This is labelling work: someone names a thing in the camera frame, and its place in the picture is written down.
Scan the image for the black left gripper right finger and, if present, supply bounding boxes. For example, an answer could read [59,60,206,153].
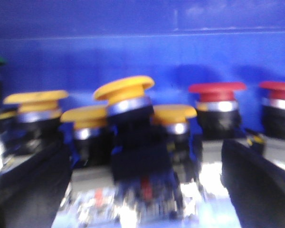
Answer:
[221,140,285,228]

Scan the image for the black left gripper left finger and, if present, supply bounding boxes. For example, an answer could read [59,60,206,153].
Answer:
[0,142,72,228]

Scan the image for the red push button tall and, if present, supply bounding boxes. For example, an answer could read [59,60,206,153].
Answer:
[259,81,285,140]

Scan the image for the blue bin with buttons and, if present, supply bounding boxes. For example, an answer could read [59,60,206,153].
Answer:
[0,0,285,129]

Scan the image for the red push button centre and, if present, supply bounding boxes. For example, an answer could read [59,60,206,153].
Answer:
[189,82,247,140]

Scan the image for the yellow push button lying sideways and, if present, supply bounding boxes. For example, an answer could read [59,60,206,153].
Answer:
[152,104,203,172]

